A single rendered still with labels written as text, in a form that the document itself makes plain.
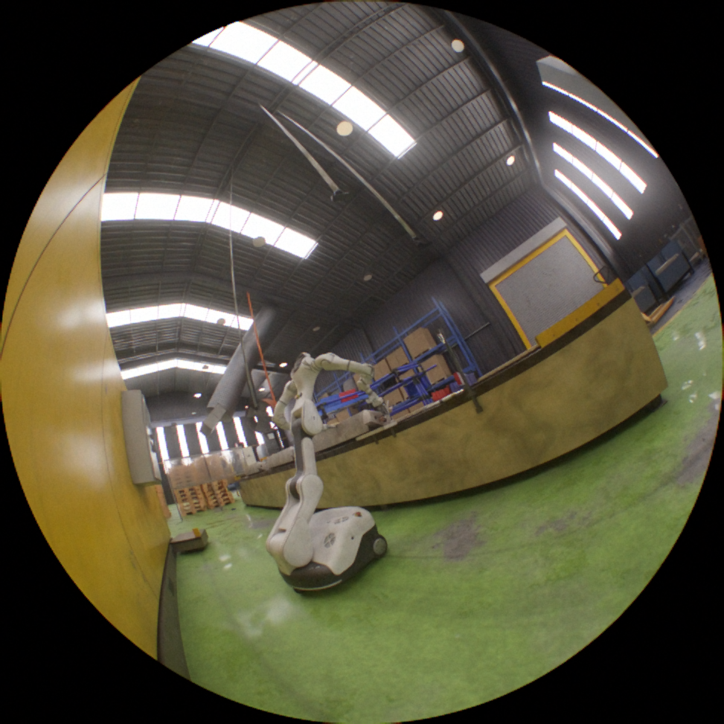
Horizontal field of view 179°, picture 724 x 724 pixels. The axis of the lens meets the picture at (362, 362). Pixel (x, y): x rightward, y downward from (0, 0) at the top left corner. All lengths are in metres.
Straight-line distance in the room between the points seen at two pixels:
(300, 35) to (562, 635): 10.09
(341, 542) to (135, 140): 9.60
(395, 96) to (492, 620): 10.55
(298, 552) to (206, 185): 9.89
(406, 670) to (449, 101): 11.58
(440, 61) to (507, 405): 10.70
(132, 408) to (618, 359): 3.44
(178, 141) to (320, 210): 6.27
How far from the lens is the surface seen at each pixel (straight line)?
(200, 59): 8.82
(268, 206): 10.08
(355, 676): 0.99
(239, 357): 10.17
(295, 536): 1.35
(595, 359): 1.62
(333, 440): 2.48
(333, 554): 1.32
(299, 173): 9.64
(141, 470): 2.15
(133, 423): 2.23
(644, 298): 5.75
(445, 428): 1.72
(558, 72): 5.58
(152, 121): 8.98
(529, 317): 12.00
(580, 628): 0.88
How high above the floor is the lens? 0.78
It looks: 17 degrees up
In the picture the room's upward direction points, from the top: 23 degrees counter-clockwise
